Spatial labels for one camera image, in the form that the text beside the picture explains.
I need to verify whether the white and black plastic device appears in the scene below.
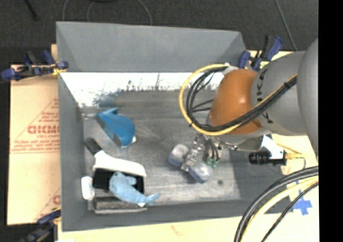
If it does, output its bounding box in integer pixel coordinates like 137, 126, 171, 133
80, 137, 148, 201

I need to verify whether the black cylinder on white bracket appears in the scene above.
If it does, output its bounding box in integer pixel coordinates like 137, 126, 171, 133
248, 134, 292, 167

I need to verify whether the clear plastic bottle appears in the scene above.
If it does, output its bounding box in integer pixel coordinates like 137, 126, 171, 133
168, 143, 214, 184

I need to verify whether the light blue toy whale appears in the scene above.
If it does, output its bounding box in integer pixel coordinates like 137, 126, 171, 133
109, 171, 162, 208

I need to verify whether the brown cardboard board, red print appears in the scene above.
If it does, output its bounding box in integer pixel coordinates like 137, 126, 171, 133
6, 43, 63, 226

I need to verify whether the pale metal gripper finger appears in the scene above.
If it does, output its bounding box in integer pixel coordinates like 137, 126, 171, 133
183, 151, 198, 164
180, 162, 197, 174

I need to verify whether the grey metal bin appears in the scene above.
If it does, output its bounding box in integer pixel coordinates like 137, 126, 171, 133
55, 21, 292, 231

